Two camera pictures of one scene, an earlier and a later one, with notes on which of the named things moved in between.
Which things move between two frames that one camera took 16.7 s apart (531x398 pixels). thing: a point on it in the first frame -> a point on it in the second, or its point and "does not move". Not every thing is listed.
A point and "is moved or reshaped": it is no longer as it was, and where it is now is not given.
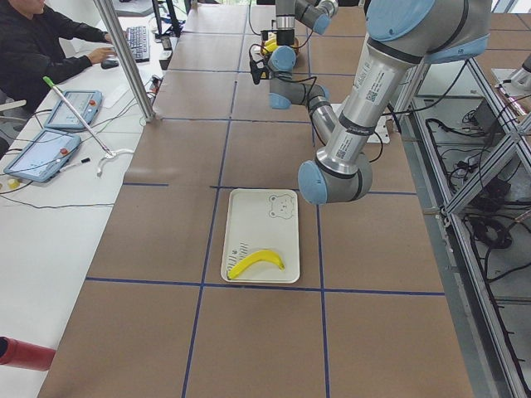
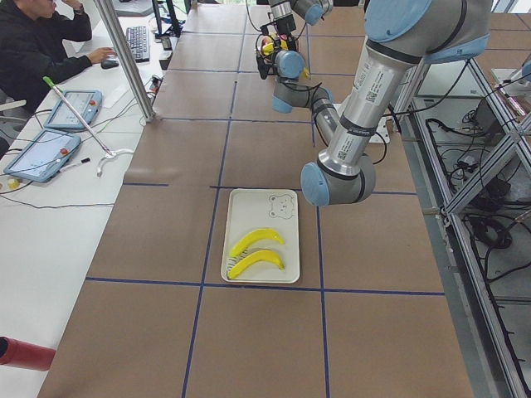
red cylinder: [20, 354] does not move
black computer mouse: [108, 64] does not move
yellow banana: [250, 260] does not move
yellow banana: [270, 45] is moved or reshaped
